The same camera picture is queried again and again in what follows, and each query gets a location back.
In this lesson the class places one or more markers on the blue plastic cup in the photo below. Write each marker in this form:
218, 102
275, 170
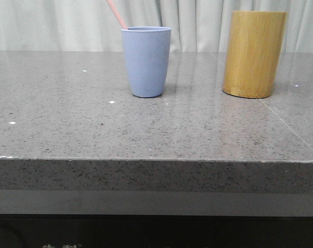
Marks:
146, 50

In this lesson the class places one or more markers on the bamboo cylindrical holder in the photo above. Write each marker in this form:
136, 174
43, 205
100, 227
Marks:
254, 45

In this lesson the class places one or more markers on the pale green curtain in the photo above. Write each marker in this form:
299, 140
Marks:
197, 26

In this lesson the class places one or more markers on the dark cabinet under counter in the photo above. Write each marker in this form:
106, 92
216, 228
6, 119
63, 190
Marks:
41, 218

